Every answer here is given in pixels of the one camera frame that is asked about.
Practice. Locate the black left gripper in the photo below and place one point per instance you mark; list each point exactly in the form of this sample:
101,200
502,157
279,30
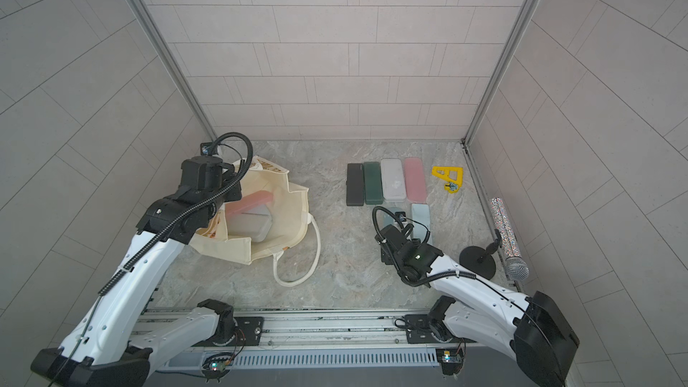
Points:
233,178

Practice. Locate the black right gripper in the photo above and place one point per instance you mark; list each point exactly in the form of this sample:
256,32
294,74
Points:
385,256

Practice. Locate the pale blue pencil case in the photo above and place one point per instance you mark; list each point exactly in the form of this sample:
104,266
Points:
420,219

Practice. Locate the translucent white pencil case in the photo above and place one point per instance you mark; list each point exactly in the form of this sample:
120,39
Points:
255,224

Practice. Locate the floral canvas tote bag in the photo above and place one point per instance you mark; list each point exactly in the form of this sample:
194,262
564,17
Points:
272,217

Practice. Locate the white grey pencil case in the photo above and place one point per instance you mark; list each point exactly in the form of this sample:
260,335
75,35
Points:
393,180

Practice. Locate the pink pencil case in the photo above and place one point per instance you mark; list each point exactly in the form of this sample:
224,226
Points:
415,180

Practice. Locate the dark green pencil case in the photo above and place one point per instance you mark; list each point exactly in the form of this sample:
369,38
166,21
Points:
373,183

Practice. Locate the black pencil case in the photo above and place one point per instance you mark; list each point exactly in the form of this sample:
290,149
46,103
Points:
355,185

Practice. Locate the light teal pencil case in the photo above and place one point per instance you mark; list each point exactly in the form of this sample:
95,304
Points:
398,213

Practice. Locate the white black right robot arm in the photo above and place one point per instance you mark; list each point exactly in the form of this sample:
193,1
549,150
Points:
531,330

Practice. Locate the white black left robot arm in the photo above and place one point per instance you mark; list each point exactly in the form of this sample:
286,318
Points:
100,351

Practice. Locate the salmon red pencil case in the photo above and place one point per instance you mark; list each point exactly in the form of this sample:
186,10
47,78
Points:
248,203

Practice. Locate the black microphone stand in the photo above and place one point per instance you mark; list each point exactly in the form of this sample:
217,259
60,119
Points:
481,260

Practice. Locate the yellow triangular wooden toy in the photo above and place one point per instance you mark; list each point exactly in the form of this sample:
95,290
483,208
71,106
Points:
452,177

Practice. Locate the glittery silver microphone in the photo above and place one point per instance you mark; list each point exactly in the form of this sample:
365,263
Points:
516,269

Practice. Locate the right circuit board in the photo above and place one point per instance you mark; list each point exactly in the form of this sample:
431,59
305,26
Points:
451,361

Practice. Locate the circuit board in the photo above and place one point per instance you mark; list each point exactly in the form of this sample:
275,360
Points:
215,367
451,361

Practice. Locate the left circuit board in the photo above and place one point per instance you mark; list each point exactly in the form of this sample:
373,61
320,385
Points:
215,367

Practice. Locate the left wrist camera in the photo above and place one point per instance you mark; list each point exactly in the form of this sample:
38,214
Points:
209,149

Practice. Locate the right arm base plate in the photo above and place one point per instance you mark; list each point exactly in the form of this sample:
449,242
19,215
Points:
421,329

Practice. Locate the aluminium mounting rail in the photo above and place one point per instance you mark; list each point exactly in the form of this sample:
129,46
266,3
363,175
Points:
349,329

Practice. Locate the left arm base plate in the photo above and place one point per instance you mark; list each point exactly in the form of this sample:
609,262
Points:
241,331

